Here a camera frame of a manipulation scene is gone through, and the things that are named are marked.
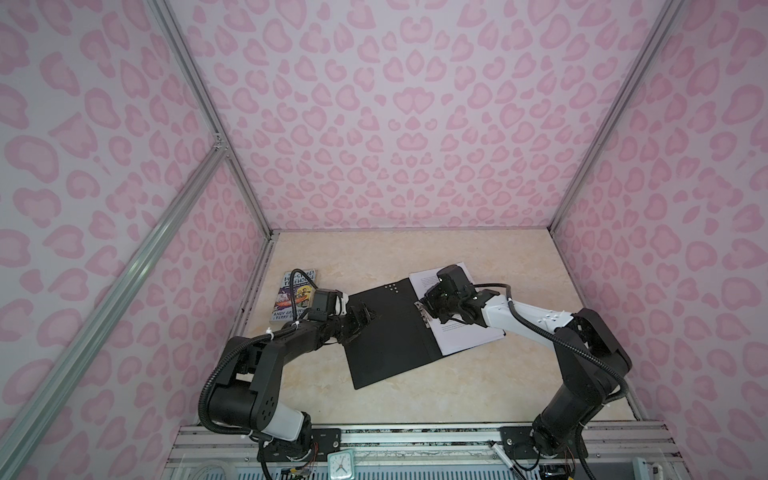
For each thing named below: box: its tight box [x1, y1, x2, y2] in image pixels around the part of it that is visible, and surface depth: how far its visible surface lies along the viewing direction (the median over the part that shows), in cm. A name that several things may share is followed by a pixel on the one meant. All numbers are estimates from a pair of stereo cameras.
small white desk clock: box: [327, 449, 355, 480], surface depth 70 cm
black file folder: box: [343, 278, 478, 390], surface depth 91 cm
